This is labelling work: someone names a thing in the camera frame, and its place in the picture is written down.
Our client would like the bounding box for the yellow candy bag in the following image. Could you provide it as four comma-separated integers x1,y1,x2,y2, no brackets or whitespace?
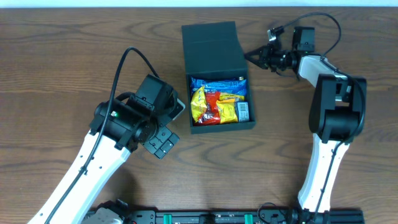
219,92,245,101

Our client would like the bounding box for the yellow orange snack packet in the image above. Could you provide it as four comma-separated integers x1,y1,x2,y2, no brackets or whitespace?
190,86,207,122

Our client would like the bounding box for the small blue box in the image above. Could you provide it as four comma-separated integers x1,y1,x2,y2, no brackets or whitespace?
236,101,249,123

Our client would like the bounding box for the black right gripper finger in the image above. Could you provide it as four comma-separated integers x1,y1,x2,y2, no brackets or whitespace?
244,47,263,57
244,55,264,68

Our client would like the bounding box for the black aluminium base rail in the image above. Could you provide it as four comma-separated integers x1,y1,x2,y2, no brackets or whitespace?
83,208,364,224

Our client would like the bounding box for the small yellow packet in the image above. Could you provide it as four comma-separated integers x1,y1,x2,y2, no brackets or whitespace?
216,99,238,124

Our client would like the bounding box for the red Hacks candy bag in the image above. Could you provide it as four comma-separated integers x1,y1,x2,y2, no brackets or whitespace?
195,91,221,126

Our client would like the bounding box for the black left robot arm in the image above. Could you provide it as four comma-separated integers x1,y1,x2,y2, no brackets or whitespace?
30,90,185,223

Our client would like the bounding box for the dark green box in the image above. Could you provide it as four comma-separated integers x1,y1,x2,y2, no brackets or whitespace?
182,21,256,134

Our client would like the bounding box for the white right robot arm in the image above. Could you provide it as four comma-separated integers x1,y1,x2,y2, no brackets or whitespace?
244,44,367,214

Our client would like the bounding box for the blue Oreo cookie pack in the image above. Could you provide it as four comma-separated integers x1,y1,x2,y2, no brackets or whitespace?
190,77,247,96

